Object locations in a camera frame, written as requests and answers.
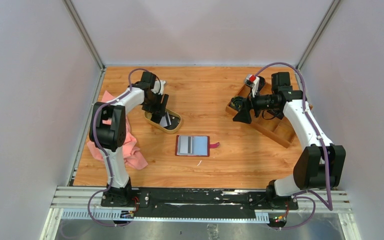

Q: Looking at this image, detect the wooden compartment organizer tray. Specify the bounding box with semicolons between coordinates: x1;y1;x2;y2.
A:
225;79;296;148

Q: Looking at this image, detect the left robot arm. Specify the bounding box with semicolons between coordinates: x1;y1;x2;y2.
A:
89;70;169;207

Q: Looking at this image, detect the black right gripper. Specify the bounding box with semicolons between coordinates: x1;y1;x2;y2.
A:
233;87;279;124

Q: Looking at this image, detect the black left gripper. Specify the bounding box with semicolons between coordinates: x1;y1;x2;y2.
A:
142;91;168;117

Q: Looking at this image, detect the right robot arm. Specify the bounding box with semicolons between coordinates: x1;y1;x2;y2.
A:
231;72;346;209

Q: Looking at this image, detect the red leather card holder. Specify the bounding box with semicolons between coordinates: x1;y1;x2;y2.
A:
174;135;220;157

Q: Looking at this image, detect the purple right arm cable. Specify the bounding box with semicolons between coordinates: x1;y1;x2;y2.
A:
249;62;334;231

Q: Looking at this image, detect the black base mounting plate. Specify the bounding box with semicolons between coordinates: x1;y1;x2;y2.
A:
101;187;298;220

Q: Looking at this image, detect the oval wooden tray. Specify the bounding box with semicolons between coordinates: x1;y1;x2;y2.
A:
144;109;184;134

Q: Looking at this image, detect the aluminium frame rail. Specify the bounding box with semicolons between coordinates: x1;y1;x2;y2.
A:
50;186;352;224

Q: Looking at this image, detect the white magnetic stripe card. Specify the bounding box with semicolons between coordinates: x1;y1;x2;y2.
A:
177;135;194;155

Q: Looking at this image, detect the black tape roll left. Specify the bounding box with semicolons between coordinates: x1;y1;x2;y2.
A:
229;96;250;113

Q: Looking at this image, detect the pink cloth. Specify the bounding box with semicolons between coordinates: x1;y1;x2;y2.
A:
86;91;149;171

